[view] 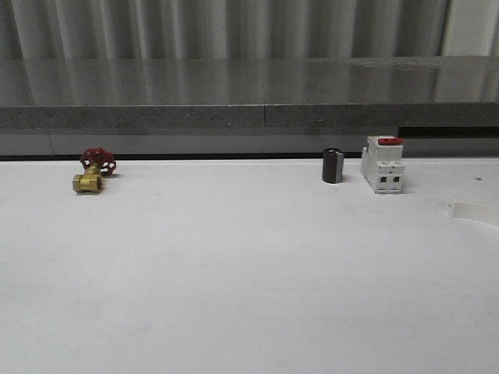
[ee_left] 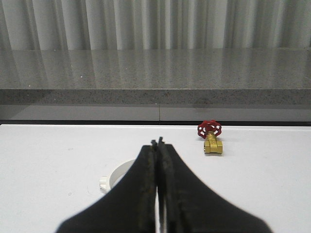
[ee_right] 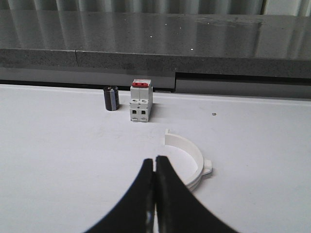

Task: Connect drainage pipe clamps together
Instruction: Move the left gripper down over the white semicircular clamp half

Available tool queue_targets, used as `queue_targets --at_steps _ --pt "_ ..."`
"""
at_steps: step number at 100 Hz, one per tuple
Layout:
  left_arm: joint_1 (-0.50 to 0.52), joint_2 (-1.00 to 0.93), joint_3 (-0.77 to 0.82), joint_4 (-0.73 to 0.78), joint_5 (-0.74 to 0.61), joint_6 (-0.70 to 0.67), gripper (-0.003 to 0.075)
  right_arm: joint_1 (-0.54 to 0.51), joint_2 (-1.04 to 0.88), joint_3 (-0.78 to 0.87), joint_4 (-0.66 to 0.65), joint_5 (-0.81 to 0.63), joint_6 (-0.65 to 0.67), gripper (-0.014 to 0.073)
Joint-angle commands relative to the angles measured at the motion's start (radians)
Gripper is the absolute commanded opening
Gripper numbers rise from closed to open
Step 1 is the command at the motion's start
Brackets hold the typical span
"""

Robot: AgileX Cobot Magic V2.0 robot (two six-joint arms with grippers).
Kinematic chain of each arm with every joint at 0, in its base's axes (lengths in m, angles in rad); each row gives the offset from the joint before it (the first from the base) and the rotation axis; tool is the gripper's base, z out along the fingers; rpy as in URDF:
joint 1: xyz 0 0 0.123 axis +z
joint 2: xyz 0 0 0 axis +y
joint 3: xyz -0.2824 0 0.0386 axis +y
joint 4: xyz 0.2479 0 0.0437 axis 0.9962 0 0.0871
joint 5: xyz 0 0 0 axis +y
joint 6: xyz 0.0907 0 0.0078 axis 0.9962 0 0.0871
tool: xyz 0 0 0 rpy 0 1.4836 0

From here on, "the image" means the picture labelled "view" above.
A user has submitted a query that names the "white half pipe clamp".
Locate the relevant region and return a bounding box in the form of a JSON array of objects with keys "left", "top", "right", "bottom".
[{"left": 444, "top": 199, "right": 499, "bottom": 228}]

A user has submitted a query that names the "dark brown cylindrical capacitor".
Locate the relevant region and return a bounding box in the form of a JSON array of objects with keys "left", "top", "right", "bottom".
[{"left": 322, "top": 148, "right": 344, "bottom": 184}]

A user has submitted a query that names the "brass valve red handwheel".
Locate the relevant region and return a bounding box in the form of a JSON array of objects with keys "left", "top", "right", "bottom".
[{"left": 73, "top": 147, "right": 116, "bottom": 193}]

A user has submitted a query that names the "grey stone counter ledge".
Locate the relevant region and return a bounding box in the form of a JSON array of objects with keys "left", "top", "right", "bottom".
[{"left": 1, "top": 57, "right": 498, "bottom": 134}]

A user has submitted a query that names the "white circuit breaker red switch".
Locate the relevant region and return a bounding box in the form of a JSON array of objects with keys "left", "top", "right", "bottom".
[{"left": 361, "top": 136, "right": 405, "bottom": 194}]

